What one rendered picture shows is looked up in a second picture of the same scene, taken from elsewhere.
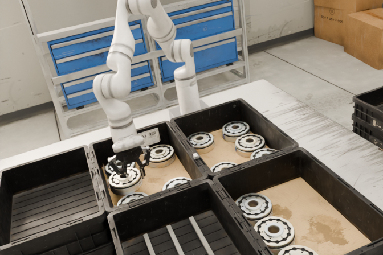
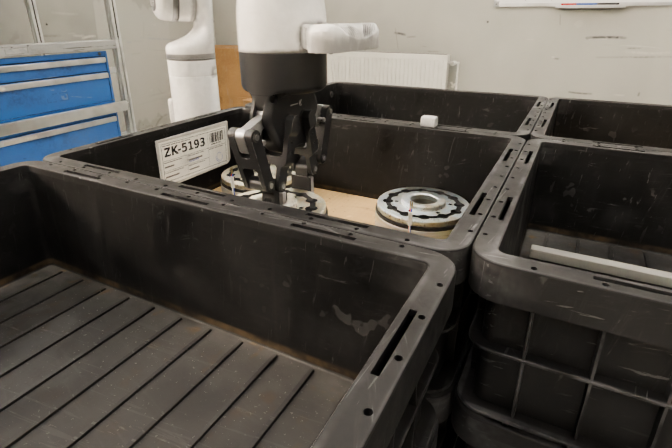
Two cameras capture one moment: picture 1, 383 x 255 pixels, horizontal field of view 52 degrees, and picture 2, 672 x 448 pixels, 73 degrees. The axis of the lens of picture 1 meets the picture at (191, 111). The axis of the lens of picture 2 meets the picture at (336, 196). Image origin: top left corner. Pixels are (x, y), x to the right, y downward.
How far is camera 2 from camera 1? 1.03 m
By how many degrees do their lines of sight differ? 42
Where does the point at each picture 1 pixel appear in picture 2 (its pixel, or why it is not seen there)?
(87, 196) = (127, 325)
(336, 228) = not seen: outside the picture
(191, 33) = (40, 102)
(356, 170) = not seen: hidden behind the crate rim
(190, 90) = (212, 86)
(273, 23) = (144, 116)
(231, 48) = (111, 133)
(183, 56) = not seen: outside the picture
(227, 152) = not seen: hidden behind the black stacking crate
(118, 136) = (302, 17)
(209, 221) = (564, 245)
